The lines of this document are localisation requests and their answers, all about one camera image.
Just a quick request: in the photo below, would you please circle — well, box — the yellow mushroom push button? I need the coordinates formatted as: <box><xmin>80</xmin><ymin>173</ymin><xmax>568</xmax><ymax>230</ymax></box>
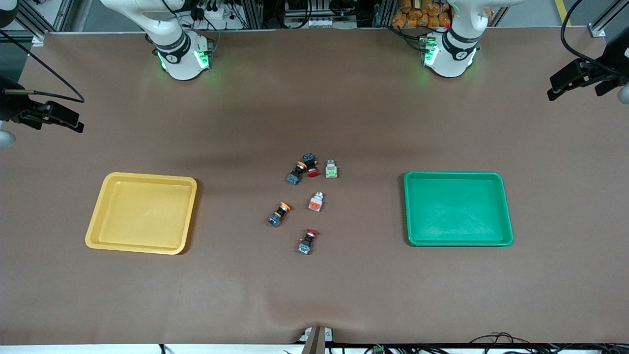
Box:
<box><xmin>287</xmin><ymin>161</ymin><xmax>308</xmax><ymax>186</ymax></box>
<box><xmin>268</xmin><ymin>202</ymin><xmax>291</xmax><ymax>228</ymax></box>

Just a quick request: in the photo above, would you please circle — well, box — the yellow plastic tray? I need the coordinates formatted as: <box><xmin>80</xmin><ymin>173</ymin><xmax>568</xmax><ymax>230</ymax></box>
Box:
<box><xmin>85</xmin><ymin>172</ymin><xmax>198</xmax><ymax>255</ymax></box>

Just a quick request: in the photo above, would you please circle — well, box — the bag of orange packets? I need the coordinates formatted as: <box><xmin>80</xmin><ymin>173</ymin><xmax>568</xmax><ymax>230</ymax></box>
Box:
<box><xmin>392</xmin><ymin>0</ymin><xmax>452</xmax><ymax>29</ymax></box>

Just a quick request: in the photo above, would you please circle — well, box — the green plastic tray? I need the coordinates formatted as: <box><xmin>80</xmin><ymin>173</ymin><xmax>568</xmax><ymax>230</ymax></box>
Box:
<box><xmin>403</xmin><ymin>171</ymin><xmax>515</xmax><ymax>247</ymax></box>

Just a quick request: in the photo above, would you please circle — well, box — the red mushroom push button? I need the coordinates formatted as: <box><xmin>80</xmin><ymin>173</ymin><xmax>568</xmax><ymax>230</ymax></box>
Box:
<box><xmin>297</xmin><ymin>229</ymin><xmax>320</xmax><ymax>255</ymax></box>
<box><xmin>302</xmin><ymin>153</ymin><xmax>320</xmax><ymax>178</ymax></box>

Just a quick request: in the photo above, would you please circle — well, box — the white power strip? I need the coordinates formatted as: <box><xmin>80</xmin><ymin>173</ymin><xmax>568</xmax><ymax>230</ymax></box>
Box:
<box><xmin>285</xmin><ymin>15</ymin><xmax>347</xmax><ymax>29</ymax></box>

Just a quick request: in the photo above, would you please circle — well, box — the brown table mat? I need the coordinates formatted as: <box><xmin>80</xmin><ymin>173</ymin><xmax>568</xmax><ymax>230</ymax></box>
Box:
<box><xmin>0</xmin><ymin>27</ymin><xmax>629</xmax><ymax>346</ymax></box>

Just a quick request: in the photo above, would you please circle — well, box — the metal table clamp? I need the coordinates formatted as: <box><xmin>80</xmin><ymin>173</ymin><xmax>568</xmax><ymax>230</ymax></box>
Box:
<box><xmin>299</xmin><ymin>325</ymin><xmax>335</xmax><ymax>354</ymax></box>

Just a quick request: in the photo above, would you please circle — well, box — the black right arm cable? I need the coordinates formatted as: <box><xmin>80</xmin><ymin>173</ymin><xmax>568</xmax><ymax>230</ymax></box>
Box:
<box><xmin>0</xmin><ymin>30</ymin><xmax>86</xmax><ymax>104</ymax></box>

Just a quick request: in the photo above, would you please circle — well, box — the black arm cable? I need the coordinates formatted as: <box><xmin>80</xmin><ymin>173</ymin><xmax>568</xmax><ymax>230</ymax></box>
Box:
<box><xmin>0</xmin><ymin>30</ymin><xmax>86</xmax><ymax>104</ymax></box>
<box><xmin>560</xmin><ymin>0</ymin><xmax>629</xmax><ymax>75</ymax></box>

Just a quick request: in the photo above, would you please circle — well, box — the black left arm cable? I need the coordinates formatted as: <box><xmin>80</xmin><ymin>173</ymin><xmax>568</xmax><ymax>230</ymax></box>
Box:
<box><xmin>560</xmin><ymin>0</ymin><xmax>629</xmax><ymax>75</ymax></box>

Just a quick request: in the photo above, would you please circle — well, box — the black cable bundle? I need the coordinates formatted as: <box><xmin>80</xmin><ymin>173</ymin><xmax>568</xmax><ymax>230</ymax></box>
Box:
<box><xmin>467</xmin><ymin>332</ymin><xmax>629</xmax><ymax>354</ymax></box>

